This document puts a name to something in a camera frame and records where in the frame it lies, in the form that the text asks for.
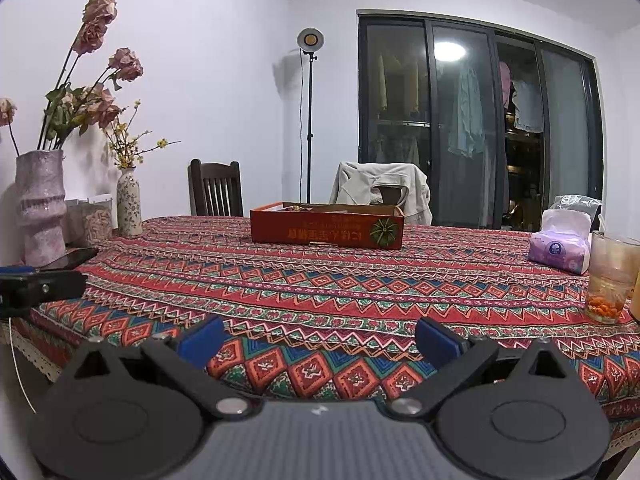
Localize orange cardboard box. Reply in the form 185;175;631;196
249;201;405;251

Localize dark wooden chair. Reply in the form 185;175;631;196
187;158;245;219
369;185;406;207

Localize clear plastic bag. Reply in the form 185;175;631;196
552;194;605;234

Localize floor lamp on stand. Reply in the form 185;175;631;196
297;27;329;205

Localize small floral vase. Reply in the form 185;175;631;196
116;167;145;237

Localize dried pink roses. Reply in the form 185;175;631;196
0;0;146;157

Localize purple tissue pack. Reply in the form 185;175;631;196
528;208;594;275

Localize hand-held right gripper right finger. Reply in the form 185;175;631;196
389;317;572;421

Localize beige jacket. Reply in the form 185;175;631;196
328;161;434;226

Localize glass jar with white lid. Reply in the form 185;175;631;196
64;194;115;246

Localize hanging pale shirt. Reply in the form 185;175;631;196
447;64;487;159

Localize yellow flower sprigs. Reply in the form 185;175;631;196
102;99;182;170

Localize large pink ceramic vase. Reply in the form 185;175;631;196
14;148;69;266

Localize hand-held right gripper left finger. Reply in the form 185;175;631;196
72;315;256;421

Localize glass cup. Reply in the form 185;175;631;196
584;230;640;324

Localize black smartphone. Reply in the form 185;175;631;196
42;247;100;272

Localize black framed sliding glass door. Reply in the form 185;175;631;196
357;8;606;234

